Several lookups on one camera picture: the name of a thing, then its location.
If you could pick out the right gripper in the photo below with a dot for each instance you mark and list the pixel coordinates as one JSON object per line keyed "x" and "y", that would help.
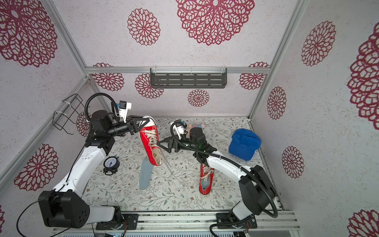
{"x": 173, "y": 144}

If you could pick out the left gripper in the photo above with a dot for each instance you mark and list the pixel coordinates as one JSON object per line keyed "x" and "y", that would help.
{"x": 134, "y": 118}

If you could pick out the red sneaker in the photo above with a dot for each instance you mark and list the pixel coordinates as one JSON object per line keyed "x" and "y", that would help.
{"x": 206, "y": 179}
{"x": 149, "y": 137}

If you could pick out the light blue insole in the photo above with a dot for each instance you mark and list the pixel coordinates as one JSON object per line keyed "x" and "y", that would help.
{"x": 146, "y": 173}

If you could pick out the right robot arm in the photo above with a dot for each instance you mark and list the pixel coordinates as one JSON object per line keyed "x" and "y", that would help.
{"x": 257, "y": 191}

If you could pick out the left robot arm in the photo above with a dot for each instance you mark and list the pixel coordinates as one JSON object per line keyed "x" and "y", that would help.
{"x": 63, "y": 207}

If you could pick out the plush doll head toy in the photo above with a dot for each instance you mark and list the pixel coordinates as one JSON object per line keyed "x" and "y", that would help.
{"x": 193, "y": 125}

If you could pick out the black pressure gauge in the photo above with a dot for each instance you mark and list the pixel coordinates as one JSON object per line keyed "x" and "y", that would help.
{"x": 111, "y": 165}

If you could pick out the blue cap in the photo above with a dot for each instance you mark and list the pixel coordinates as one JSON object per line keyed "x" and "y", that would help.
{"x": 244, "y": 144}

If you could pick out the grey wall shelf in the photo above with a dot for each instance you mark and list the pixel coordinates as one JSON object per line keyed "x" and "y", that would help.
{"x": 188, "y": 79}

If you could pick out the black wire wall rack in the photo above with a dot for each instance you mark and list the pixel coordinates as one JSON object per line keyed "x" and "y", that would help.
{"x": 72, "y": 113}

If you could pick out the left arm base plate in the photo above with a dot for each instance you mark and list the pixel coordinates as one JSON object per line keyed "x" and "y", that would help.
{"x": 125, "y": 222}

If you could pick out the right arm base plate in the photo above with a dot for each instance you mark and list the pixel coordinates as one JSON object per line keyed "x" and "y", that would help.
{"x": 230, "y": 221}

